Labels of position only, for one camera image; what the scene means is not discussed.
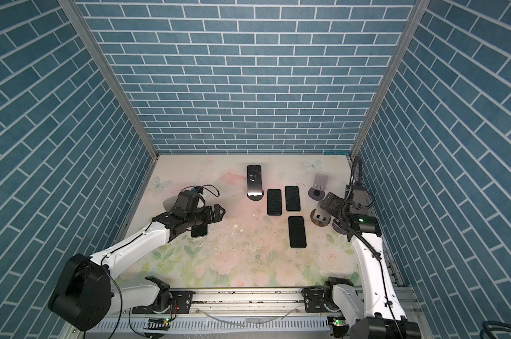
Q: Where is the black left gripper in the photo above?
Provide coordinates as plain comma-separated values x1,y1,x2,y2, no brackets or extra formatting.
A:
185,203,227,228

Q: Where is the black stand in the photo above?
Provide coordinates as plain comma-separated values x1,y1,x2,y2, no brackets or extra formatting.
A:
162,196,179,214
332,218,350,235

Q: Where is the wooden base phone stand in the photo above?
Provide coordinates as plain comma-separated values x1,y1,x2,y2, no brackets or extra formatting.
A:
310,207,332,227

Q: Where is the purple metal phone stand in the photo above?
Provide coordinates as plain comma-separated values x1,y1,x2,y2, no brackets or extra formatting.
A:
308,173,328,201

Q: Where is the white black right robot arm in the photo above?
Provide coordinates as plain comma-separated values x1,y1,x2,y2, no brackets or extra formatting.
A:
318,184,422,338

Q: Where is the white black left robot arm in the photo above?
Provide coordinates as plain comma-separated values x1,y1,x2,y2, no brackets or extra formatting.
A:
48,186,226,331

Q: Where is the right controller board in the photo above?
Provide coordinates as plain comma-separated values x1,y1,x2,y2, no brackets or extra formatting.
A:
331,316,350,328

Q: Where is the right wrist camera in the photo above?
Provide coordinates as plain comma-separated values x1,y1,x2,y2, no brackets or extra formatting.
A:
349,214,382,237

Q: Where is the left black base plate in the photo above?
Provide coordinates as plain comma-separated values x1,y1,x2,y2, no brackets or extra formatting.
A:
167,290,194,315

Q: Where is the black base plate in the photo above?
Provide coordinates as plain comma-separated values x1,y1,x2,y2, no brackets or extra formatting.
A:
167,290,194,315
301,284,364,314

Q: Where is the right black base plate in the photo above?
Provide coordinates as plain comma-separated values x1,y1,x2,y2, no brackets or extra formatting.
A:
301,284,364,314

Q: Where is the aluminium mounting rail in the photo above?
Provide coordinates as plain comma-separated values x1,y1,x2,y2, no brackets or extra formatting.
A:
94,287,413,316

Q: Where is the white slotted cable duct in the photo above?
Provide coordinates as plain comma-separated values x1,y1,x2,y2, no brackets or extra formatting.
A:
88,316,330,334

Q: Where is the black cable bundle corner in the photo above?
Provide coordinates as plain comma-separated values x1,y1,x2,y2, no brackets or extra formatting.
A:
479,321,511,339

